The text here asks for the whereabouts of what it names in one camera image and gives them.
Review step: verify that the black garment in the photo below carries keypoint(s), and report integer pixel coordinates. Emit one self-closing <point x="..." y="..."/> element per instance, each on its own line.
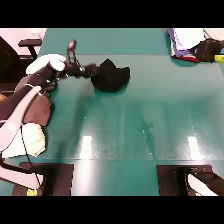
<point x="110" y="78"/>

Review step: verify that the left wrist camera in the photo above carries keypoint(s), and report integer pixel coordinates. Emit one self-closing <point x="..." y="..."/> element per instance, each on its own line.
<point x="71" y="46"/>

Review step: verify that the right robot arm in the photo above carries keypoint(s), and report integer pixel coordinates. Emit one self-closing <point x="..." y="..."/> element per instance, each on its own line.
<point x="203" y="181"/>

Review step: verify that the black mounting plate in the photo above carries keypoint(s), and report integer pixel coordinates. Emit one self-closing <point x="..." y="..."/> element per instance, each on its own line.
<point x="56" y="178"/>
<point x="170" y="180"/>

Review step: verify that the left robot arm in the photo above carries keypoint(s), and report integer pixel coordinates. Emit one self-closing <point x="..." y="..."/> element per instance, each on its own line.
<point x="46" y="63"/>

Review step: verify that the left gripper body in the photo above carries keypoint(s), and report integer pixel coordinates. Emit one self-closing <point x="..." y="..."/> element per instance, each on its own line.
<point x="82" y="71"/>

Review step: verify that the dark brown garment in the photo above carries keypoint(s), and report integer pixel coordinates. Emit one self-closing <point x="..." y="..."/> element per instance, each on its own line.
<point x="208" y="49"/>

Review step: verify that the red garment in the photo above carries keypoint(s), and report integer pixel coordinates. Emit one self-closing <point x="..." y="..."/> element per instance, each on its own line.
<point x="190" y="58"/>

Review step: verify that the cream garment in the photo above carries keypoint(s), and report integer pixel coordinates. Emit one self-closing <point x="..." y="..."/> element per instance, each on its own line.
<point x="31" y="140"/>

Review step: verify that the white garment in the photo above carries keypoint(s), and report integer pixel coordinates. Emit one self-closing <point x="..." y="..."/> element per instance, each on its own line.
<point x="188" y="37"/>

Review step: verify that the yellow garment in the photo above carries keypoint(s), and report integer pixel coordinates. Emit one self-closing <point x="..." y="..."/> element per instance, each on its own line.
<point x="219" y="59"/>

